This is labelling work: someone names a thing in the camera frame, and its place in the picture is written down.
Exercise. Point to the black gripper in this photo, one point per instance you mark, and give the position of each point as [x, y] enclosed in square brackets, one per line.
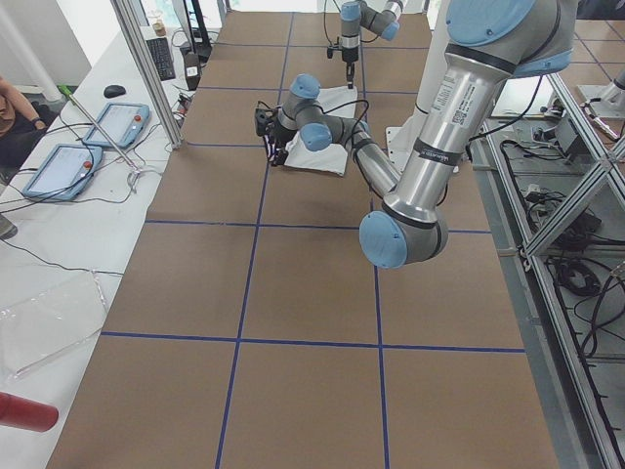
[348, 57]
[276, 138]

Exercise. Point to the grey cartoon print t-shirt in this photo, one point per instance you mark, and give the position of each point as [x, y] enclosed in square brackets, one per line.
[312, 147]

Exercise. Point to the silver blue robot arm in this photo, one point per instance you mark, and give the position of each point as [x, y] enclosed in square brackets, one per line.
[358, 15]
[489, 42]

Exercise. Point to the black keyboard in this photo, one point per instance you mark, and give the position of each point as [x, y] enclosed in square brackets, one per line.
[161, 56]

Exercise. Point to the metal tongs tool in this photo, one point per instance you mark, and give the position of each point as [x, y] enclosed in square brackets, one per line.
[135, 170]

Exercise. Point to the blue teach pendant far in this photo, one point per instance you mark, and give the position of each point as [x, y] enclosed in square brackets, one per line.
[124, 122]

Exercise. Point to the blue teach pendant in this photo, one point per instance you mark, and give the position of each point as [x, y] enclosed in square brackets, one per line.
[64, 174]
[124, 122]

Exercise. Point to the black computer mouse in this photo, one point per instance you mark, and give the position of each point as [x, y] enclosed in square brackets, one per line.
[113, 91]

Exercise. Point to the blue teach pendant near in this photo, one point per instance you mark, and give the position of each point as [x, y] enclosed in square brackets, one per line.
[64, 174]

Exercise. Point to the seated person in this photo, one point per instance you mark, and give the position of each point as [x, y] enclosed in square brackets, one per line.
[23, 124]

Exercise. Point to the clear plastic bag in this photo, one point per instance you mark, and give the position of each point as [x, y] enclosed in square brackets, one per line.
[49, 325]

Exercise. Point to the red cylinder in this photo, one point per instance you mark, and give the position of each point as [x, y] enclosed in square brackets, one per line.
[22, 413]

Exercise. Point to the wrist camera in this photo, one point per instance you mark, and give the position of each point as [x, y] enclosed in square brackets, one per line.
[264, 121]

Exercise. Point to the aluminium frame post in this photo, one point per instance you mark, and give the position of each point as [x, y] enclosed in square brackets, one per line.
[129, 24]

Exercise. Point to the aluminium frame rack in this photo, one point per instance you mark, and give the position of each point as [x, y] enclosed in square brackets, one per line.
[553, 155]

